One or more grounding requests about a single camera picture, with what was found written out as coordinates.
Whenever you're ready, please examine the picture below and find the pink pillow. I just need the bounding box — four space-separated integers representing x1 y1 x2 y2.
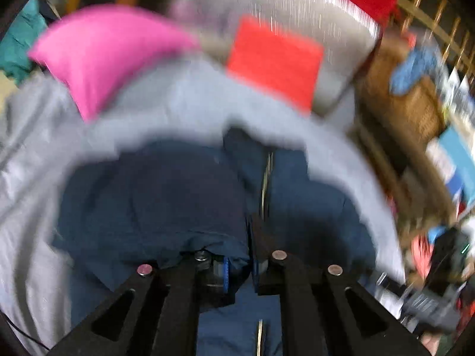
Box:
28 4 201 122

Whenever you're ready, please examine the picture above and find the grey pillow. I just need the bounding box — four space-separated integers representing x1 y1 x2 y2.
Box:
174 0 384 116

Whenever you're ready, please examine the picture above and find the navy blue zip jacket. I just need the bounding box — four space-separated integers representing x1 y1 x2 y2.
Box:
52 127 380 356

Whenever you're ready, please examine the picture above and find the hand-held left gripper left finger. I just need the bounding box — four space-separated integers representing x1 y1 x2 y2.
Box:
47 251 238 356

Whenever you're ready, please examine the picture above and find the grey bed sheet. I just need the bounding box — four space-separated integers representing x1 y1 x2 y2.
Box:
0 58 406 356

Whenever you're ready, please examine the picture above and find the wicker basket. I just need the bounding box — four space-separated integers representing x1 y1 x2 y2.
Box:
358 37 446 152

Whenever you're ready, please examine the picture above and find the blue crumpled cloth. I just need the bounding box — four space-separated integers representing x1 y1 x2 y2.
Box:
389 46 440 95

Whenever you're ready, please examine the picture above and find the wooden railing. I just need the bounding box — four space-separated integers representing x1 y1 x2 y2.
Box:
382 0 475 93

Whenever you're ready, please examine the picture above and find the teal cloth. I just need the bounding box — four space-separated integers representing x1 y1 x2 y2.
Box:
0 0 50 84

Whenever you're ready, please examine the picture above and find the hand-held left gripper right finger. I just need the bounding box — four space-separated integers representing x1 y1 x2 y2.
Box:
246 213 431 356

